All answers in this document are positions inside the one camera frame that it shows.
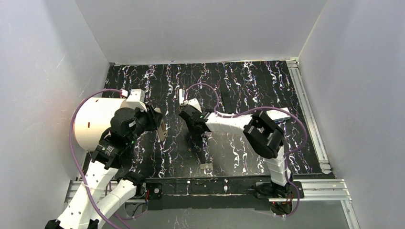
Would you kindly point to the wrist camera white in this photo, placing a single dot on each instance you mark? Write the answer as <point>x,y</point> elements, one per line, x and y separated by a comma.
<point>134,99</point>
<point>193,102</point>

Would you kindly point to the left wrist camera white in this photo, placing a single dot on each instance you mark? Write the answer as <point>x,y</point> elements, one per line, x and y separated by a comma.
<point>134,99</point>

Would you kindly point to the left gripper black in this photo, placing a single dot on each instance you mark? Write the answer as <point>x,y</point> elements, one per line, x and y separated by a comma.
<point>155,118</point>

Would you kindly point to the white battery cover piece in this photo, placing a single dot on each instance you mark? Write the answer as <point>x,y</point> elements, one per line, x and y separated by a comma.
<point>181,97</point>

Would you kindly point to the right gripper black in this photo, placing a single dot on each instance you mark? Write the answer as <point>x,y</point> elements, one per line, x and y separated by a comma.
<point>195,127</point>

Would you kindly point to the white remote control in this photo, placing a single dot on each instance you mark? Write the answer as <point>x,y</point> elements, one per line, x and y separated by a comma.
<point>162,131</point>

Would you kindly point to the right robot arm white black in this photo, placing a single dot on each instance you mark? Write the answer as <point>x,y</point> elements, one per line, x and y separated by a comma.
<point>262,133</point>

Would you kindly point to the aluminium frame rail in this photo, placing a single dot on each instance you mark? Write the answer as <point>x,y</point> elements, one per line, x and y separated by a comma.
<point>173,166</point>

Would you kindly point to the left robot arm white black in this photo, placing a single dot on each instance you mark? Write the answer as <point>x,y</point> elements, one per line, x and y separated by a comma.
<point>87,209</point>

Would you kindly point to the white cylindrical bin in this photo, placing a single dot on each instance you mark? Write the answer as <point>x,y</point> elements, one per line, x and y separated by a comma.
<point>93,118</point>

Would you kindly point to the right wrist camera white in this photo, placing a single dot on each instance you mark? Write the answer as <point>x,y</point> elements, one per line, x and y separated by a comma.
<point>193,102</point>

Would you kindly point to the white battery box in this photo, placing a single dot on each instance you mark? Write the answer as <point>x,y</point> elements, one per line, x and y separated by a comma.
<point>278,116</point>

